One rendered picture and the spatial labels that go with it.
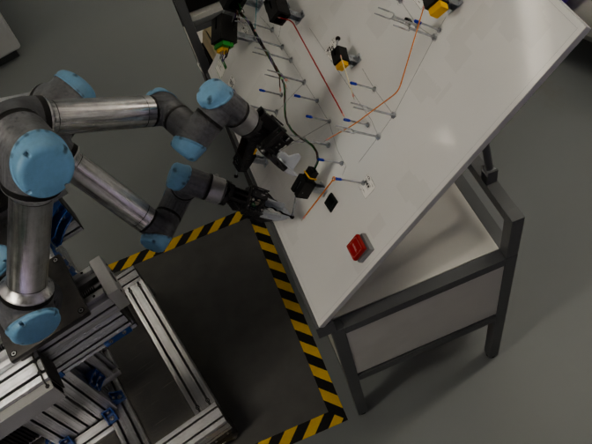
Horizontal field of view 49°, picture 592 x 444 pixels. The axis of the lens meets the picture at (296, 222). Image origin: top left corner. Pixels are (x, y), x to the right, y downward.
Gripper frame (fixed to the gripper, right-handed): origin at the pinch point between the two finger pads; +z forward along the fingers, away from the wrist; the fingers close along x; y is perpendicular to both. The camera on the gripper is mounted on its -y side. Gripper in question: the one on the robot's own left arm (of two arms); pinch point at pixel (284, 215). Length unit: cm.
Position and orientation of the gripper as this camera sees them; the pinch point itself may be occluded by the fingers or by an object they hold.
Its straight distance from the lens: 189.1
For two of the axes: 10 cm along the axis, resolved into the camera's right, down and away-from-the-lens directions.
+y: 3.8, -1.0, -9.2
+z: 8.9, 3.0, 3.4
